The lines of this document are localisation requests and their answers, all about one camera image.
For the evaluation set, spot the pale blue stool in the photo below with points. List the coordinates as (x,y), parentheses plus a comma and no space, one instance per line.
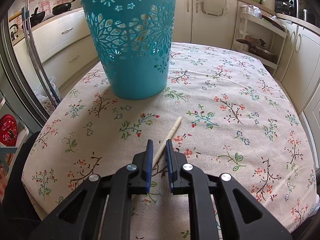
(7,150)

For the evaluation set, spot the teal perforated plastic basket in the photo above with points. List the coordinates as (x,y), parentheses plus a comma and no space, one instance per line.
(135,80)

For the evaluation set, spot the chrome curved tube frame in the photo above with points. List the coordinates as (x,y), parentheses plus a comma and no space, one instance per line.
(32,47)

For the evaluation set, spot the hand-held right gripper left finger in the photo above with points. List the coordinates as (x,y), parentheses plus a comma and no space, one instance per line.
(149,165)

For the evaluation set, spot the black dish rack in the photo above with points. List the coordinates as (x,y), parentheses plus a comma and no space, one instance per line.
(285,3)

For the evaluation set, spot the black wok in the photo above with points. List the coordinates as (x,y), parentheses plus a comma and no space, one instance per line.
(37,17)

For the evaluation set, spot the floral tablecloth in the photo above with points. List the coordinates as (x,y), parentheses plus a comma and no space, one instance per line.
(225,130)

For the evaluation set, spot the red patterned bag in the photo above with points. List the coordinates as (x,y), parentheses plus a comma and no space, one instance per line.
(7,130)

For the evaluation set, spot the cream door cabinet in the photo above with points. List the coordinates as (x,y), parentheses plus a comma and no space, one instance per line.
(212,30)

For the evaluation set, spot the white hanging plastic holder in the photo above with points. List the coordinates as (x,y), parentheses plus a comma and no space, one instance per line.
(213,1)

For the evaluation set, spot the pale bamboo chopstick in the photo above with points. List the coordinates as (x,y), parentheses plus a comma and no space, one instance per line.
(170,133)

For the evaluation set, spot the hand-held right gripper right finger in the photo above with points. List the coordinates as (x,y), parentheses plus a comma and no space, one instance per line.
(170,165)

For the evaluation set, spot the brown wooden utensil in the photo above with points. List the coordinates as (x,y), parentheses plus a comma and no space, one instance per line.
(247,40)

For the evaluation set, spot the white shelf rack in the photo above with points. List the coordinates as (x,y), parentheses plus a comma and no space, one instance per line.
(242,25)

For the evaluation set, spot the plastic bag lined bin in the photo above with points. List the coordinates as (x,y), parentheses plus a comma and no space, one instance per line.
(43,97)

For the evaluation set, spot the dark metal kettle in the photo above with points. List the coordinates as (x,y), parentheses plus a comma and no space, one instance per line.
(13,31)

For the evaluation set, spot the dark tray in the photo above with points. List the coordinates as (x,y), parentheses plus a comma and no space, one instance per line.
(273,23)

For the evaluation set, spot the cream drawer cabinet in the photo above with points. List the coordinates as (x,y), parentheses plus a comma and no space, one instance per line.
(57,32)

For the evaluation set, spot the metal cooking pot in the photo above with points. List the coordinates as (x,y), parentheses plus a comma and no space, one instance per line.
(262,53)

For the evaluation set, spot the crumpled clear plastic bag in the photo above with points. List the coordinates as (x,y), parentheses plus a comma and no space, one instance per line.
(256,12)

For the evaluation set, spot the black frying pan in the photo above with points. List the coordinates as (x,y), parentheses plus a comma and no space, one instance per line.
(61,8)

